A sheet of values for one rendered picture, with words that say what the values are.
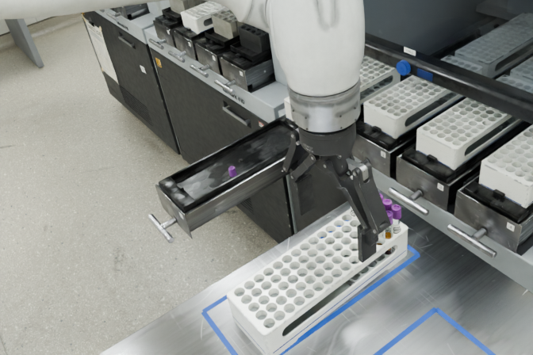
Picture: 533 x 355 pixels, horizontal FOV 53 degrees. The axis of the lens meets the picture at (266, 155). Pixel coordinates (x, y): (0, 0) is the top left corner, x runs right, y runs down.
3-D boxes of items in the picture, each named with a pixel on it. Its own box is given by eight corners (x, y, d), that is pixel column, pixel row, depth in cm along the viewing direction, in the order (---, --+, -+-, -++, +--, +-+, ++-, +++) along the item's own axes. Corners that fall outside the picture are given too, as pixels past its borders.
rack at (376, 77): (373, 74, 141) (372, 52, 137) (401, 86, 134) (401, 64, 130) (285, 120, 129) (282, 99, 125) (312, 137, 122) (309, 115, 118)
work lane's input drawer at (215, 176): (377, 88, 148) (377, 59, 142) (416, 105, 138) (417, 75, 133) (145, 217, 118) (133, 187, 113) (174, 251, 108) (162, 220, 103)
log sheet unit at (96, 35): (102, 71, 291) (79, 9, 270) (122, 88, 272) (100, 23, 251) (98, 73, 290) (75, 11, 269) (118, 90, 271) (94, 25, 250)
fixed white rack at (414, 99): (446, 76, 135) (448, 54, 131) (481, 89, 128) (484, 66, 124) (362, 126, 123) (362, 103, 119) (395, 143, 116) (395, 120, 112)
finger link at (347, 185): (340, 150, 73) (346, 148, 72) (381, 220, 73) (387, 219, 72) (320, 163, 72) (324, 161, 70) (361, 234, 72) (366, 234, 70)
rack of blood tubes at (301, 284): (366, 223, 96) (365, 197, 92) (408, 253, 89) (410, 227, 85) (231, 318, 83) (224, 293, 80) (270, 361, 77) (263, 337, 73)
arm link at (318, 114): (320, 106, 60) (324, 148, 64) (376, 75, 64) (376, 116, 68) (271, 81, 67) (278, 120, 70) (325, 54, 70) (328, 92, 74)
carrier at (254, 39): (268, 53, 155) (265, 34, 151) (262, 55, 154) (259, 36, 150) (246, 42, 163) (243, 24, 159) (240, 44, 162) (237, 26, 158)
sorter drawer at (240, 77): (379, 5, 192) (378, -20, 187) (408, 13, 183) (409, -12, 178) (211, 83, 163) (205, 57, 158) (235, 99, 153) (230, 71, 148)
